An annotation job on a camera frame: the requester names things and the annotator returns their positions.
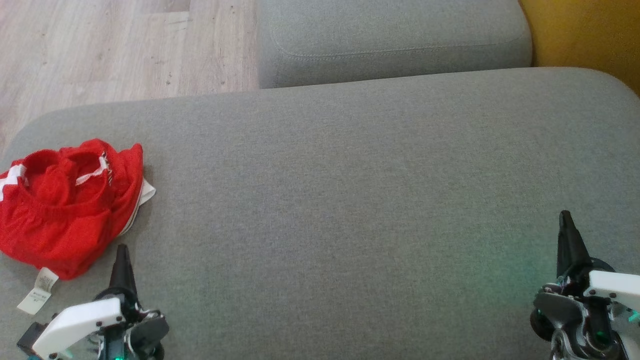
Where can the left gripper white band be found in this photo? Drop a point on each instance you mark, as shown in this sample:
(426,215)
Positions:
(80,322)

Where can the red white sports shirt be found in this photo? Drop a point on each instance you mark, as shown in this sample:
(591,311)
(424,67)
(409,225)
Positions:
(60,220)

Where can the large grey sofa seat cushion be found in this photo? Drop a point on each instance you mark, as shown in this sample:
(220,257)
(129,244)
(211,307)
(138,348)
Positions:
(325,200)

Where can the small grey sofa cushion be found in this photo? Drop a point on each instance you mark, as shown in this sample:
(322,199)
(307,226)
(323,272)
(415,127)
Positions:
(390,30)

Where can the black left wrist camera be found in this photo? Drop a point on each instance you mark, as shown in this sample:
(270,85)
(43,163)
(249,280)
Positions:
(32,337)

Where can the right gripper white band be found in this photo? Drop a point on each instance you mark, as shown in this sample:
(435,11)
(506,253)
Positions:
(600,300)

